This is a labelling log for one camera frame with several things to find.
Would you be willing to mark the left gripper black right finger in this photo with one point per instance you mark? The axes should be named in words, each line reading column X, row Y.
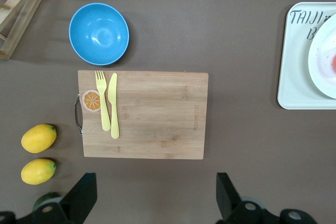
column 225, row 195

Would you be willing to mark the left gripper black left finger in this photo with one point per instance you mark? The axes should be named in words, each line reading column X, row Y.
column 81, row 200

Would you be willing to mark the white round plate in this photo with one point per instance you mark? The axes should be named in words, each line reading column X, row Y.
column 323, row 72

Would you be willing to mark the green avocado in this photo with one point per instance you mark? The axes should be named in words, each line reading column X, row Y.
column 47, row 198

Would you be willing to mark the yellow lemon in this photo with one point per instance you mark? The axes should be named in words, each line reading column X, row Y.
column 39, row 138
column 38, row 171

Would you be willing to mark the yellow plastic fork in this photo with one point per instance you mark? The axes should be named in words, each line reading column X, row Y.
column 103, row 103

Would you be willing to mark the toy orange slice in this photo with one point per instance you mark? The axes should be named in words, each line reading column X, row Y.
column 90, row 101

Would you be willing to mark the yellow plastic knife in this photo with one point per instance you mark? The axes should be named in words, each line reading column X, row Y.
column 113, row 103

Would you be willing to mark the bamboo cutting board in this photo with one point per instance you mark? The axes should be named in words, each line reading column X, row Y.
column 157, row 116

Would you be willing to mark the cream tray with bear print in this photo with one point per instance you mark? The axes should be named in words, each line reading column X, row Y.
column 294, row 77

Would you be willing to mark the blue bowl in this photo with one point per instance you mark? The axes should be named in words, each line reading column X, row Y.
column 99, row 33

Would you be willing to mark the wooden peg rack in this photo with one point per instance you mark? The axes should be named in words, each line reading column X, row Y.
column 26, row 9

